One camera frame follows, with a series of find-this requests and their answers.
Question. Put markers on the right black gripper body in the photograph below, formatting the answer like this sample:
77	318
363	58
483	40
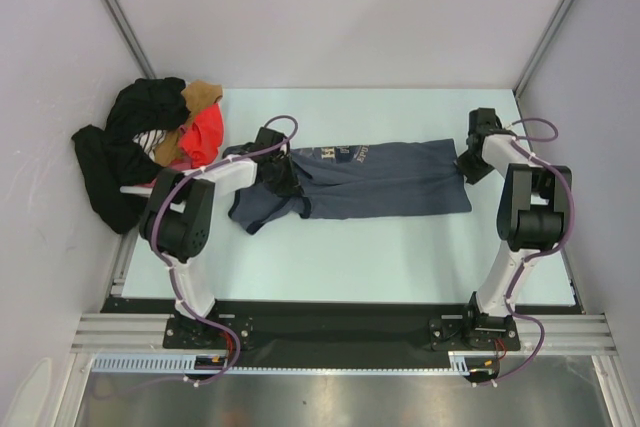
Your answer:
473	168

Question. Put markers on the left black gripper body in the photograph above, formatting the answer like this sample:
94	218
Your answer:
281	179

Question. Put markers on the blue graphic tank top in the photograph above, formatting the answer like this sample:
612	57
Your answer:
395	179

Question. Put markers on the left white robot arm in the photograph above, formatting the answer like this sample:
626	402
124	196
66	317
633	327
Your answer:
176	222

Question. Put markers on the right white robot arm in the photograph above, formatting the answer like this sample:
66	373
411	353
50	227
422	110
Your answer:
535	218

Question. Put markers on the red tank top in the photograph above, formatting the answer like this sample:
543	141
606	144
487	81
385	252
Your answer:
201	140

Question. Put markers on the pink tank top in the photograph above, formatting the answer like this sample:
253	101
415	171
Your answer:
179	165

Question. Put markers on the brown tank top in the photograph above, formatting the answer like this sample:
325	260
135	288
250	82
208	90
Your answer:
198	96

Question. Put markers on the striped tank top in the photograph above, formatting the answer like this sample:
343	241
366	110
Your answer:
150	140

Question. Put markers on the black tank top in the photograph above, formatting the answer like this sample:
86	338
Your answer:
109	159

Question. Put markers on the white laundry basket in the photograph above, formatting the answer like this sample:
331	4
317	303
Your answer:
141	191

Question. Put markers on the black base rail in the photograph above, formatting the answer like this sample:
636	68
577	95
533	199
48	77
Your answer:
344	334

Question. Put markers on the white cable duct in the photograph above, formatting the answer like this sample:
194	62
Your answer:
450	364

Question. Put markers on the right aluminium frame post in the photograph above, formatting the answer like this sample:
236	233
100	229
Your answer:
549	33

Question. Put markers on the aluminium frame post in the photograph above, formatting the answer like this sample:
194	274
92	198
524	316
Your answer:
549	33
127	33

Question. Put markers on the left aluminium frame post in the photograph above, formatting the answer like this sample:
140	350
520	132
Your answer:
127	33

